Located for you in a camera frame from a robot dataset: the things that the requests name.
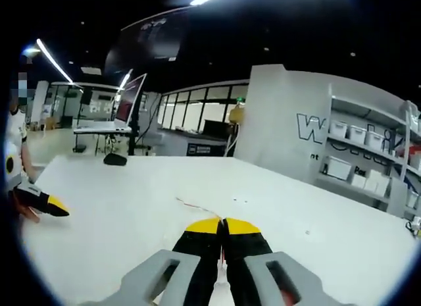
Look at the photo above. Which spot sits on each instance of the yellow bag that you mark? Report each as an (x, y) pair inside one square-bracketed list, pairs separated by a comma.
[(237, 115)]

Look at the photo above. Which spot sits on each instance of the person's left hand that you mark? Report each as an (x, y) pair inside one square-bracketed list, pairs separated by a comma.
[(23, 210)]

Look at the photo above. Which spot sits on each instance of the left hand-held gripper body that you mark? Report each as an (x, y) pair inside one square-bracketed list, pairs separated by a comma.
[(16, 177)]

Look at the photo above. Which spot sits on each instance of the clear resealable bag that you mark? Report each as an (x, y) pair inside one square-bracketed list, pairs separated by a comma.
[(221, 286)]

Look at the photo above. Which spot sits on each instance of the person's white shirt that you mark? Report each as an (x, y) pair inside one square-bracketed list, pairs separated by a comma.
[(14, 128)]

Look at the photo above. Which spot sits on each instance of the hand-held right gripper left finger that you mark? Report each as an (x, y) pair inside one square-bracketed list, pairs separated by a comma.
[(135, 281)]

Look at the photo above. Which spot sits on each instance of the grey counter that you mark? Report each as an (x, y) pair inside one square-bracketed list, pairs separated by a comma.
[(171, 144)]

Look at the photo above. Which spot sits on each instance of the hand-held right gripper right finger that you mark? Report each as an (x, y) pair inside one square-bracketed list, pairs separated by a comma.
[(309, 286)]

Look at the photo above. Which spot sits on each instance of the white desk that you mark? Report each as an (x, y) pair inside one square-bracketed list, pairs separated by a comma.
[(95, 128)]

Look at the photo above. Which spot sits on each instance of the black pouch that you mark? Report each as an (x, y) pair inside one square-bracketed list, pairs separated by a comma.
[(115, 160)]

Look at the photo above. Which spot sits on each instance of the black monitor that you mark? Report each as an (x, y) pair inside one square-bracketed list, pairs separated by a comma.
[(215, 126)]

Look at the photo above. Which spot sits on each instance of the white and yellow device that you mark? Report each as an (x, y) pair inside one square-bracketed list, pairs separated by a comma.
[(413, 225)]

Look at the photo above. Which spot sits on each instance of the white ceiling vent panel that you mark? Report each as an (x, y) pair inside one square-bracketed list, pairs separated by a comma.
[(90, 70)]

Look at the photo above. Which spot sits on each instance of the grey metal shelving unit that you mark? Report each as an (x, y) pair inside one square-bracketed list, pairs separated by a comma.
[(361, 103)]

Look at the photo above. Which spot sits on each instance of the dark ceiling-hung screen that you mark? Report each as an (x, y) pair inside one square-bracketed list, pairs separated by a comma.
[(154, 36)]

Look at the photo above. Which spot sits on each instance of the row of white storage bins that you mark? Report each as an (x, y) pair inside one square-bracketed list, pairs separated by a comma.
[(356, 133)]

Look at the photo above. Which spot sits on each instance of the large display screen on stand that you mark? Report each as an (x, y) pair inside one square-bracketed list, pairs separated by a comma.
[(130, 98)]

